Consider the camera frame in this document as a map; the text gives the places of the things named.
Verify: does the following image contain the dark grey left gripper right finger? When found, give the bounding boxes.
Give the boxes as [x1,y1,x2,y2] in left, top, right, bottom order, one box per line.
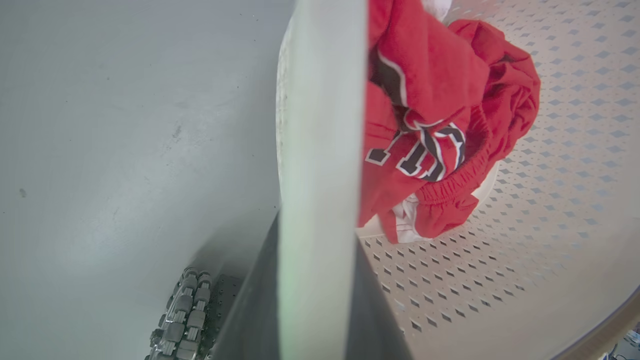
[345,239,414,360]

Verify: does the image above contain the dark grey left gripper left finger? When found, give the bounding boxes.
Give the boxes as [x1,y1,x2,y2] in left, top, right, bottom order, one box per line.
[212,210,282,360]

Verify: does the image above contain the white perforated plastic laundry basket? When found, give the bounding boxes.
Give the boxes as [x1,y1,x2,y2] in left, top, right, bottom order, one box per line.
[275,0,640,360]

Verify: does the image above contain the grey omni wheel of robot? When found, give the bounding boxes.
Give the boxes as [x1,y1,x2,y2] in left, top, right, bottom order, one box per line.
[145,267,214,360]

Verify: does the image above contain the red garment with lettering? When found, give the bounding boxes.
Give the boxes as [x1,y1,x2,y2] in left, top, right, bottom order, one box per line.
[357,0,542,245]

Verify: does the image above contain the white cloth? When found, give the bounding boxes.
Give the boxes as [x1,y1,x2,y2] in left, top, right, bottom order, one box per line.
[421,0,454,22]

